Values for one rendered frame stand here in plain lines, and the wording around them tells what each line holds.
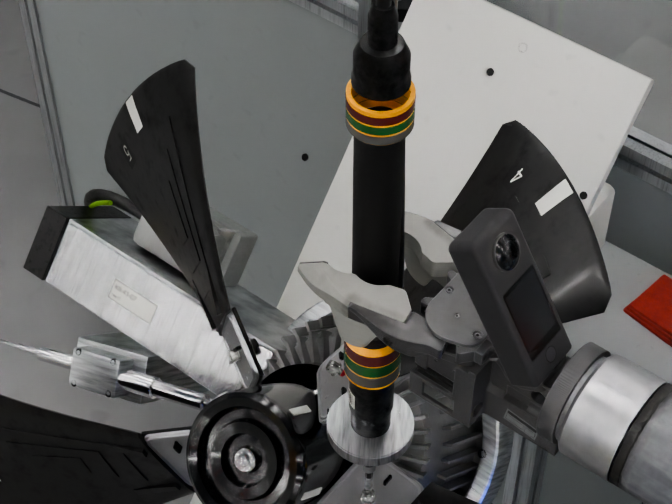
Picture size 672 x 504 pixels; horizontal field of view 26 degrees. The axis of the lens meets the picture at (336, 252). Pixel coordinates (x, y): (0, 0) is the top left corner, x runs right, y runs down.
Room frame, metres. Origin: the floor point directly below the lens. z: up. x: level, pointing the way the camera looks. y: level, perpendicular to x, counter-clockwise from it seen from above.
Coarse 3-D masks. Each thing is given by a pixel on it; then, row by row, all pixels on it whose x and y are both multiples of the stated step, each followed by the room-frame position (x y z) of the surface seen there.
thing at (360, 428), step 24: (384, 24) 0.66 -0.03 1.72; (360, 48) 0.66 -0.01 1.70; (384, 48) 0.66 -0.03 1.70; (408, 48) 0.67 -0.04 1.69; (360, 72) 0.66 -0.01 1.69; (384, 72) 0.65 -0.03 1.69; (408, 72) 0.66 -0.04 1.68; (384, 96) 0.65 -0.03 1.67; (360, 408) 0.65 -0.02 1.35; (384, 408) 0.66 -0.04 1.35; (360, 432) 0.66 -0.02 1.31; (384, 432) 0.66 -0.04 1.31
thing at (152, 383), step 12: (24, 348) 0.93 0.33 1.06; (36, 348) 0.93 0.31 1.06; (48, 348) 0.93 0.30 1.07; (48, 360) 0.91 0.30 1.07; (60, 360) 0.91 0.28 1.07; (132, 372) 0.88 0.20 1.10; (120, 384) 0.87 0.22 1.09; (132, 384) 0.86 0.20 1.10; (144, 384) 0.86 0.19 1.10; (156, 384) 0.86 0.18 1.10; (168, 384) 0.86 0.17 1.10; (156, 396) 0.85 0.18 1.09; (168, 396) 0.84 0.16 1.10; (180, 396) 0.84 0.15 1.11; (192, 396) 0.84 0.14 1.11; (204, 396) 0.83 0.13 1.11
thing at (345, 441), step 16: (336, 400) 0.69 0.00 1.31; (400, 400) 0.69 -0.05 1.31; (336, 416) 0.67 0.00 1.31; (400, 416) 0.67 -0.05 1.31; (336, 432) 0.66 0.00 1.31; (352, 432) 0.66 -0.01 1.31; (400, 432) 0.66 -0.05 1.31; (336, 448) 0.65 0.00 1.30; (352, 448) 0.64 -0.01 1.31; (368, 448) 0.64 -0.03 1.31; (384, 448) 0.64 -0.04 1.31; (400, 448) 0.64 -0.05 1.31; (368, 464) 0.63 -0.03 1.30
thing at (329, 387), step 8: (336, 352) 0.79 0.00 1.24; (328, 360) 0.79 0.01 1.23; (336, 360) 0.78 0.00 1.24; (320, 368) 0.79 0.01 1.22; (320, 376) 0.77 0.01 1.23; (328, 376) 0.77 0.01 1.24; (336, 376) 0.76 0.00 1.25; (344, 376) 0.75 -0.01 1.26; (320, 384) 0.76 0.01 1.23; (328, 384) 0.76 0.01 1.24; (336, 384) 0.75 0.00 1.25; (344, 384) 0.74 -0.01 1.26; (320, 392) 0.75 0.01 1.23; (328, 392) 0.74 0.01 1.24; (336, 392) 0.74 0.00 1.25; (320, 400) 0.74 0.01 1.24; (328, 400) 0.73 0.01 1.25; (320, 408) 0.73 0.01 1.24; (320, 416) 0.72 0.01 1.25
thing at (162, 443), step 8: (168, 432) 0.75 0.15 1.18; (176, 432) 0.75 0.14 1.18; (184, 432) 0.74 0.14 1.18; (152, 440) 0.75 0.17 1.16; (160, 440) 0.75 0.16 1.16; (168, 440) 0.75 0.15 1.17; (176, 440) 0.75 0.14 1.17; (184, 440) 0.74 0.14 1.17; (152, 448) 0.75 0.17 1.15; (160, 448) 0.75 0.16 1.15; (168, 448) 0.75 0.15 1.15; (184, 448) 0.75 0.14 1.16; (160, 456) 0.75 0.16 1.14; (168, 456) 0.75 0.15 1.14; (176, 456) 0.75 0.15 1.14; (184, 456) 0.75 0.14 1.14; (168, 464) 0.75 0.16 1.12; (176, 464) 0.75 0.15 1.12; (184, 464) 0.75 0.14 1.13; (176, 472) 0.75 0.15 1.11; (184, 472) 0.75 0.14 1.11; (184, 480) 0.75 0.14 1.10
